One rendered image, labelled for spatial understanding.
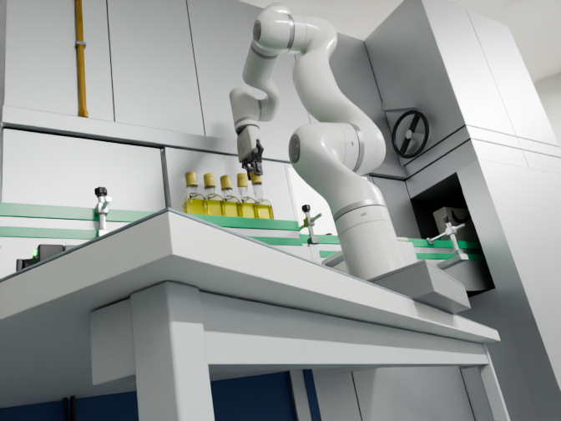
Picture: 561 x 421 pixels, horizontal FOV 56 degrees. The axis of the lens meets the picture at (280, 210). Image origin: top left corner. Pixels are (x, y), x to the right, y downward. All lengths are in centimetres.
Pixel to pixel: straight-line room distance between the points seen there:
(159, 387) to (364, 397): 153
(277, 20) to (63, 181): 76
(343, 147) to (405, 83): 139
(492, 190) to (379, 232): 113
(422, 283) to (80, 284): 61
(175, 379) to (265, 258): 13
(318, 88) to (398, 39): 139
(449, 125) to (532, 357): 95
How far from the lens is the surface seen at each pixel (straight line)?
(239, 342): 48
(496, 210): 213
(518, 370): 212
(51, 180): 164
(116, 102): 184
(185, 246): 37
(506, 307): 212
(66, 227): 127
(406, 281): 90
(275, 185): 191
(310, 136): 115
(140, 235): 38
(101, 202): 128
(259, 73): 169
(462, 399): 224
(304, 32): 144
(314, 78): 131
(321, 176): 115
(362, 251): 108
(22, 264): 115
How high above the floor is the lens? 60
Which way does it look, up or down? 22 degrees up
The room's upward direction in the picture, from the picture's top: 11 degrees counter-clockwise
